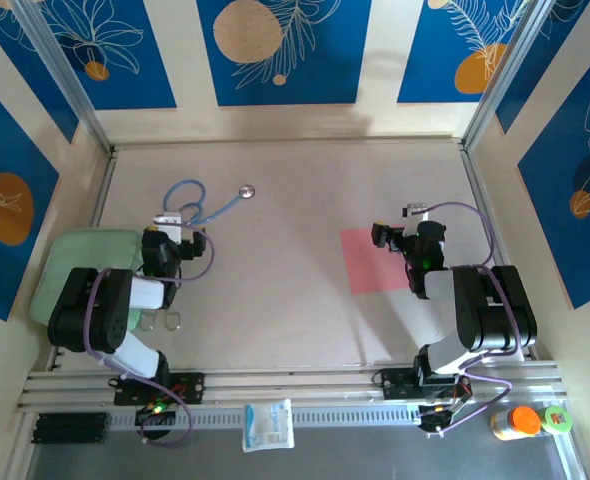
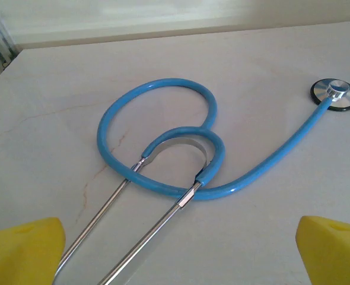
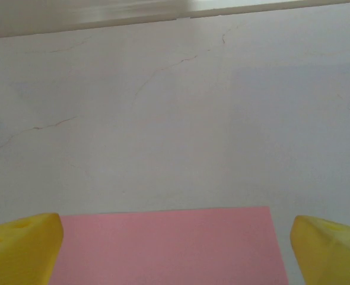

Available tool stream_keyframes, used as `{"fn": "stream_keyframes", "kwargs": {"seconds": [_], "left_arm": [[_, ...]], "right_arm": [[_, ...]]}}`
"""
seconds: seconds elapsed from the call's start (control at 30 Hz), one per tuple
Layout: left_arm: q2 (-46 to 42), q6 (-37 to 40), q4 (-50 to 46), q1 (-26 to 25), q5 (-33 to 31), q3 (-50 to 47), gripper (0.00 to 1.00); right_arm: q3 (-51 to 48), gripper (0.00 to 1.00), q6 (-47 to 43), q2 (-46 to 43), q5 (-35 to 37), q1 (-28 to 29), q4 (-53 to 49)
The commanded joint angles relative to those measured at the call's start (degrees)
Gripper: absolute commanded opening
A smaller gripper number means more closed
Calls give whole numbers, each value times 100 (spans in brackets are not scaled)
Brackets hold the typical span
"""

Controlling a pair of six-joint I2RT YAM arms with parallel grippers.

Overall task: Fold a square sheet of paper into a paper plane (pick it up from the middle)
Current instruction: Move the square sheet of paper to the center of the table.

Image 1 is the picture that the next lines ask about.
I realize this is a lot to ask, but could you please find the grey slotted cable duct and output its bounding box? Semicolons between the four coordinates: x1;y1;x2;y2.
106;405;424;431

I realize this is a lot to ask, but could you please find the white blue plastic packet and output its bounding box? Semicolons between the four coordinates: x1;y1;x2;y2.
242;397;297;454

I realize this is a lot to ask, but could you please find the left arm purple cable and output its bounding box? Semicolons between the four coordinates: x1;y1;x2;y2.
83;223;217;448

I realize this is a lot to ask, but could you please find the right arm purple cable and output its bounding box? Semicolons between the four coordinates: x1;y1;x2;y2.
413;200;524;437

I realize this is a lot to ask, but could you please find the aluminium front rail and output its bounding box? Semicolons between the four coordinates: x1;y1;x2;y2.
17;360;569;415

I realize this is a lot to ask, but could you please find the aluminium side rail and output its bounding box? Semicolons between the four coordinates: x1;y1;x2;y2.
47;147;119;374
458;143;534;362

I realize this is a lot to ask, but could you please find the black ribbed box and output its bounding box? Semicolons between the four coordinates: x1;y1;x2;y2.
30;411;112;447

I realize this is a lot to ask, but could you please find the black controller board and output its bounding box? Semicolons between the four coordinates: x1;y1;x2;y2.
134;403;178;428
416;403;459;438

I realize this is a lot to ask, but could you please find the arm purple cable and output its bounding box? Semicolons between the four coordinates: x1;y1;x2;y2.
413;200;524;437
83;223;217;448

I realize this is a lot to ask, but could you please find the right black controller board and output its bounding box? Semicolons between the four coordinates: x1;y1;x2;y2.
416;403;459;438

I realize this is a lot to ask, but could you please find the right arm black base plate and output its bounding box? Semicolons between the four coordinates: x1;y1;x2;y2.
373;366;474;402

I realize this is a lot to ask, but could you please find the bottle with green lid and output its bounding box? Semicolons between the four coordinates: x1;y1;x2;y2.
541;404;575;436

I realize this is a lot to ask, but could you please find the jar with orange lid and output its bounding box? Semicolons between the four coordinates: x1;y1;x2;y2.
490;405;544;442

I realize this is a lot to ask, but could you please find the left black controller board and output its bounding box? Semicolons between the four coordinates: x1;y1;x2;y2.
134;403;178;428

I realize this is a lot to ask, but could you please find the blue stethoscope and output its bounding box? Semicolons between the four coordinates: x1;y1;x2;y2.
162;180;257;227

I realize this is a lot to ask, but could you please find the aluminium corner post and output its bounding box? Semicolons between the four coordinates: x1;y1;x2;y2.
461;0;551;154
12;0;115;154

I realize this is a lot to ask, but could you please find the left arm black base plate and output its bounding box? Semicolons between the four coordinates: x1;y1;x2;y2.
111;371;207;407

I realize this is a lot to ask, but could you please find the mint green zip case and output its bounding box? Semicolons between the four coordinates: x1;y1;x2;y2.
28;228;144;334

